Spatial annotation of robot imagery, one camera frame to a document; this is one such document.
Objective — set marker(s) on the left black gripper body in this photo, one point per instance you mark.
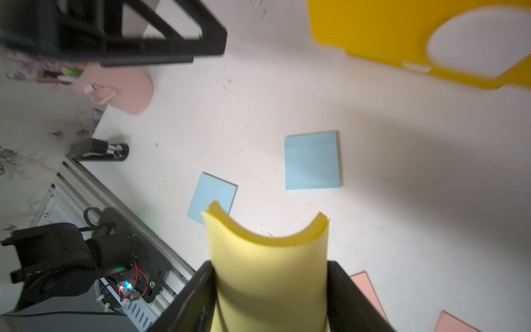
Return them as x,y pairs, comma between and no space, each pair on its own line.
70,30

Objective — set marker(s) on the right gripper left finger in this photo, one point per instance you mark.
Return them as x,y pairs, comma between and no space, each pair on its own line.
194,307

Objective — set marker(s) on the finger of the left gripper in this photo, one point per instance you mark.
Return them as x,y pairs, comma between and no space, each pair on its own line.
173,48

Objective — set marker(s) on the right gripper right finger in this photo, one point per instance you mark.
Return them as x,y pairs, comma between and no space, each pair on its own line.
347,307

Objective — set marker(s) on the yellow sticky pad bottom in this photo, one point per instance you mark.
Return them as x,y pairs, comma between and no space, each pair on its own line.
268,283

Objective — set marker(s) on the blue sticky pad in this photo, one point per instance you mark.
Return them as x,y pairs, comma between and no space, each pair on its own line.
208,190
312,161

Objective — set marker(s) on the yellow plastic drawer cabinet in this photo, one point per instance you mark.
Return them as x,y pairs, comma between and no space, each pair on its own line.
482,44

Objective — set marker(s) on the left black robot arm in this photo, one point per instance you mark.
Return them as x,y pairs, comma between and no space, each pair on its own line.
55,260

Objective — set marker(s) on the pink sticky pad middle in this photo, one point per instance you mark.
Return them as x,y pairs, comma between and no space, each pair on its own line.
362,281

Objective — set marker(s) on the pink sticky pad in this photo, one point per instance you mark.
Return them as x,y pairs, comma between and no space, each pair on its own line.
362,281
449,323

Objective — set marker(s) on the pink sticky pad right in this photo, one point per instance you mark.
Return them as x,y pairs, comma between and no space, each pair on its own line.
449,323

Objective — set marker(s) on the pink pen holder cup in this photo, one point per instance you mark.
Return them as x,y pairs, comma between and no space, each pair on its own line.
124,88

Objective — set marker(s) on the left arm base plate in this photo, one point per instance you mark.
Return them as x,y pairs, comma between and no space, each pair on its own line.
134,267

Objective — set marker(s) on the aluminium mounting rail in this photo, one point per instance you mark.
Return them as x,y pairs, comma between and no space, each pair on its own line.
77,197

